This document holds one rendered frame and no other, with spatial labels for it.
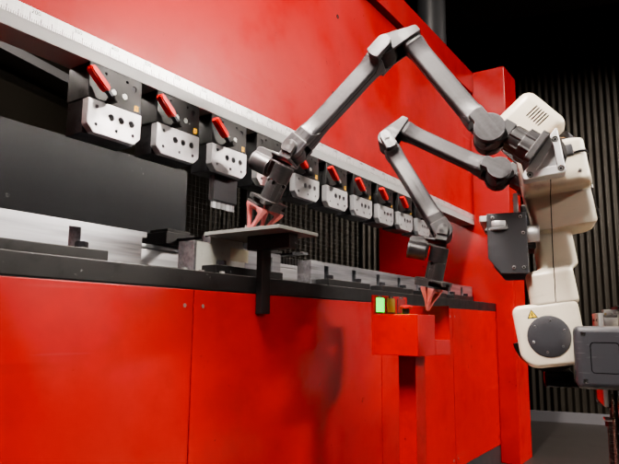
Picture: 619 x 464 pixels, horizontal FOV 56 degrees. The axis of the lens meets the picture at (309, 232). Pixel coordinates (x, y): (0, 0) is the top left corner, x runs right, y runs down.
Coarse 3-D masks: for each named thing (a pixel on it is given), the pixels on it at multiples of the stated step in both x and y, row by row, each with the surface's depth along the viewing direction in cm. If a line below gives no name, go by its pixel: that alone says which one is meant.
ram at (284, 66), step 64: (64, 0) 130; (128, 0) 145; (192, 0) 163; (256, 0) 188; (320, 0) 221; (64, 64) 136; (192, 64) 161; (256, 64) 186; (320, 64) 218; (256, 128) 183; (384, 128) 259; (448, 128) 326; (448, 192) 318
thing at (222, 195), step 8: (216, 176) 171; (216, 184) 170; (224, 184) 173; (232, 184) 176; (216, 192) 170; (224, 192) 173; (232, 192) 176; (216, 200) 170; (224, 200) 173; (232, 200) 176; (224, 208) 174; (232, 208) 177
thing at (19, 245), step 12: (0, 240) 109; (12, 240) 111; (24, 240) 113; (36, 252) 115; (48, 252) 117; (60, 252) 119; (72, 252) 121; (84, 252) 124; (96, 252) 126; (108, 252) 129
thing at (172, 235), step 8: (152, 232) 183; (160, 232) 179; (168, 232) 178; (176, 232) 182; (184, 232) 185; (144, 240) 183; (152, 240) 180; (160, 240) 178; (168, 240) 178; (176, 240) 180; (184, 240) 179; (200, 240) 179; (176, 248) 188
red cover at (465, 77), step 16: (368, 0) 258; (384, 0) 265; (400, 0) 279; (384, 16) 271; (400, 16) 278; (416, 16) 295; (432, 32) 312; (432, 48) 310; (448, 48) 330; (448, 64) 328; (464, 64) 352; (464, 80) 350
